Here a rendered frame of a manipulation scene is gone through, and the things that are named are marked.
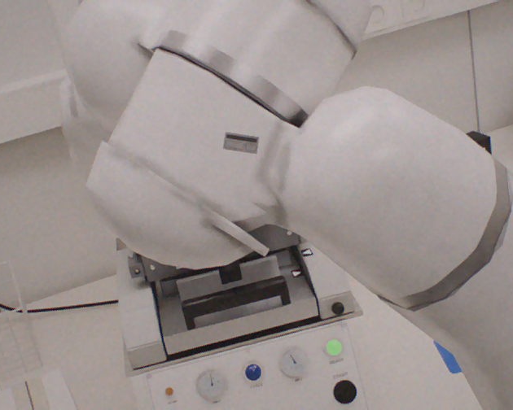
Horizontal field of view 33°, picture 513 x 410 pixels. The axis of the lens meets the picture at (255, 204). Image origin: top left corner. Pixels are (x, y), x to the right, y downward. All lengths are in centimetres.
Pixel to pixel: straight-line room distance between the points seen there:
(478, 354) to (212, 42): 25
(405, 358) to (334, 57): 99
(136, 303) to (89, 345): 45
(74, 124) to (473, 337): 38
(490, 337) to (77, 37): 32
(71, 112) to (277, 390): 63
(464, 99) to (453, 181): 167
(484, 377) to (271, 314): 67
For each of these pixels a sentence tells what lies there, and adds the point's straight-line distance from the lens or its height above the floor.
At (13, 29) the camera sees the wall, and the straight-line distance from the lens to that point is 176.
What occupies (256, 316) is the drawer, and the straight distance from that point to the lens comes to 122.
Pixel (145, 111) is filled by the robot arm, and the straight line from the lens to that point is 50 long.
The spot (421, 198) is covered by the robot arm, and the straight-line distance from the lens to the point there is 46.
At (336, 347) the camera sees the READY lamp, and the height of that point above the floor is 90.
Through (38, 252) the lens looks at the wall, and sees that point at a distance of 189.
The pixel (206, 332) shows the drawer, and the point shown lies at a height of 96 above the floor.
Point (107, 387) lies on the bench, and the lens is 155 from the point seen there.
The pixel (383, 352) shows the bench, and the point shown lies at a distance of 147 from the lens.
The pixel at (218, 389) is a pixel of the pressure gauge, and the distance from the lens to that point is 123.
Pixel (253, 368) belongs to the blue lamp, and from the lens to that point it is 123.
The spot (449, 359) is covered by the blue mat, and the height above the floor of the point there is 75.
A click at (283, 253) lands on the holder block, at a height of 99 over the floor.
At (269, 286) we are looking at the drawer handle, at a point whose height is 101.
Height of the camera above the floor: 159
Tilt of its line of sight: 24 degrees down
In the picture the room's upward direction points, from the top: 12 degrees counter-clockwise
